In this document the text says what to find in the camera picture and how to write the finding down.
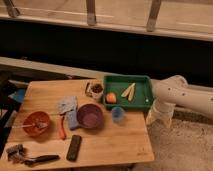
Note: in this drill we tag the orange bowl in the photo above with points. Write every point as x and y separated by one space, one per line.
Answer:
36 117

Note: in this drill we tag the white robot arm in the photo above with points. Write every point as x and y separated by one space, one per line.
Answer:
175 91

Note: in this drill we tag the purple bowl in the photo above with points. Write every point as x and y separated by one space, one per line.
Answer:
90 116

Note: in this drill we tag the green plastic tray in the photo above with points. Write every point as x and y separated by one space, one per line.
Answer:
143 96

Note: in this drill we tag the blue sponge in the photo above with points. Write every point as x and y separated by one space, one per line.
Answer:
72 120

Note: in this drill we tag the black handled brush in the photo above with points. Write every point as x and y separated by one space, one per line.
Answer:
17 154

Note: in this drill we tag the wooden board table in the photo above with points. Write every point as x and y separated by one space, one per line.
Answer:
123 143

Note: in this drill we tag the blue object at left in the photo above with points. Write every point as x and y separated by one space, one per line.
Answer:
18 95

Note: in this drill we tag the orange fruit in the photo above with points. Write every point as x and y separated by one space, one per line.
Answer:
111 98

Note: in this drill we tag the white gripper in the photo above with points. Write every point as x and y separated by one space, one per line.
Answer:
161 111

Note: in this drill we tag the grey blue cloth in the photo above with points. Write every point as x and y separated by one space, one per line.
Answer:
67 104

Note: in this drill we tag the spoon in orange bowl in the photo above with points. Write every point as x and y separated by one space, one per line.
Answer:
39 125

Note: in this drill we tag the yellow wedge piece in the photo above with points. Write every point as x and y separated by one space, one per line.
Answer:
127 90
131 94

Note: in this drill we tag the small blue cup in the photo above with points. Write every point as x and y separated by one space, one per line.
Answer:
117 113

